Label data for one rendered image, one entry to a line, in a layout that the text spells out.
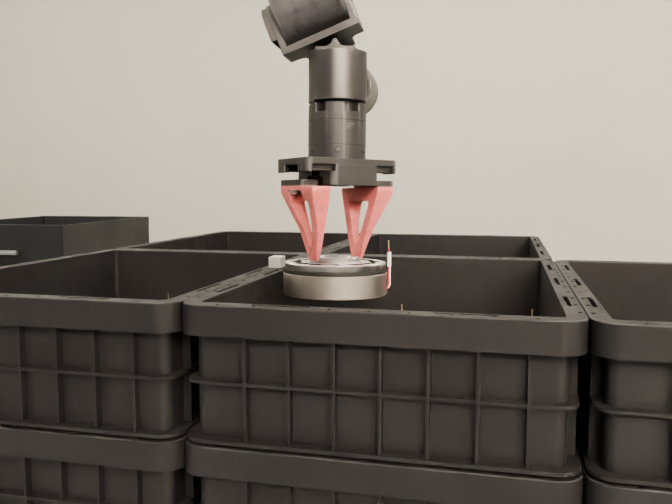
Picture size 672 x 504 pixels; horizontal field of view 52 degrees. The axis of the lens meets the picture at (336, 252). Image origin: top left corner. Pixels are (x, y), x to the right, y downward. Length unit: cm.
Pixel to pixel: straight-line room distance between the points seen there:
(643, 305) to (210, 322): 54
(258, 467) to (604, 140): 363
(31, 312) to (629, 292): 64
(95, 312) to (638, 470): 41
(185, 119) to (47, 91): 91
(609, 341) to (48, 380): 44
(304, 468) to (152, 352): 15
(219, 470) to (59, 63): 424
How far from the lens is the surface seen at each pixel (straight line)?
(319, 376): 52
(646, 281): 88
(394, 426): 52
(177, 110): 431
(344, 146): 66
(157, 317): 55
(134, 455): 59
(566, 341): 49
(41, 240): 229
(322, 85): 67
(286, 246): 133
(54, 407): 63
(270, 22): 71
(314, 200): 64
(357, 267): 65
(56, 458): 63
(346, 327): 50
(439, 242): 127
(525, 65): 403
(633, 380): 51
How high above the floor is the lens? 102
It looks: 5 degrees down
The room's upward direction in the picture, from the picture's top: straight up
